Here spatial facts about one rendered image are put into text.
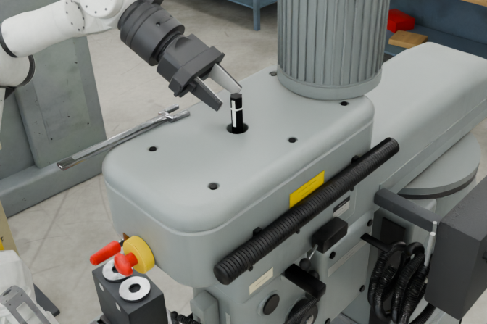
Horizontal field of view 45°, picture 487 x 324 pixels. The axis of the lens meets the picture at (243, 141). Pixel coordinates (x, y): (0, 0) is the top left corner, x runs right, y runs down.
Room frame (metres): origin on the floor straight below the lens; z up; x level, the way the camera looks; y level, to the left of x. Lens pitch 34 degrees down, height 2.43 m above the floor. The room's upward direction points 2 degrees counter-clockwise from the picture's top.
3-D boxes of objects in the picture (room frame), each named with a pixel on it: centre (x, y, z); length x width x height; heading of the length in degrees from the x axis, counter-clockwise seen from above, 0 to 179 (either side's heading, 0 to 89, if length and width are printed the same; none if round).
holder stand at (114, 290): (1.22, 0.36, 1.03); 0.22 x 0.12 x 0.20; 38
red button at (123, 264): (0.66, 0.19, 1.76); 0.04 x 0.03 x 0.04; 44
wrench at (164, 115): (0.82, 0.20, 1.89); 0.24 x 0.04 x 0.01; 131
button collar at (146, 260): (0.68, 0.17, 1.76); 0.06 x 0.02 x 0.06; 44
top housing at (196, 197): (0.85, 0.00, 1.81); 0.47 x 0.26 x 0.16; 134
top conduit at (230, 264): (0.76, -0.12, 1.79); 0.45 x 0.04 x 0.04; 134
